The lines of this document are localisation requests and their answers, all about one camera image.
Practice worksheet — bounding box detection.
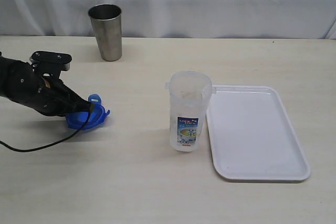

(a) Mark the blue plastic lid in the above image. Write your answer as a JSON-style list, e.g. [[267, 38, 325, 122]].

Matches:
[[66, 94, 110, 130]]

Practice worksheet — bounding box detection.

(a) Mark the white backdrop curtain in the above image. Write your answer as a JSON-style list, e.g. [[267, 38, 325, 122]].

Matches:
[[1, 0, 335, 39]]

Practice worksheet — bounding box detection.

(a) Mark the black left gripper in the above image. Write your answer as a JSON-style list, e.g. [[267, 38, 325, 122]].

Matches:
[[30, 51, 92, 116]]

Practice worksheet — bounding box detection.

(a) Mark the clear plastic jar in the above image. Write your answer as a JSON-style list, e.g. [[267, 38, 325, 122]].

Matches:
[[165, 71, 216, 152]]

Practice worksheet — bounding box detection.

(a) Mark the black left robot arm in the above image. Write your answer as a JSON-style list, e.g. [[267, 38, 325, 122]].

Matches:
[[1, 51, 93, 116]]

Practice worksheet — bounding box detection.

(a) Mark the white plastic tray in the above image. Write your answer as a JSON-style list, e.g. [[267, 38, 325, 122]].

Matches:
[[206, 84, 311, 183]]

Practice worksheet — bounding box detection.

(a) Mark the stainless steel cup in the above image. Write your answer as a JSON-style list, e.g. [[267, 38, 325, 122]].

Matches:
[[88, 4, 122, 61]]

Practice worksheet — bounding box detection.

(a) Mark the black camera cable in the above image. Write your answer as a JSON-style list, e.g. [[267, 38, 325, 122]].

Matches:
[[0, 104, 95, 153]]

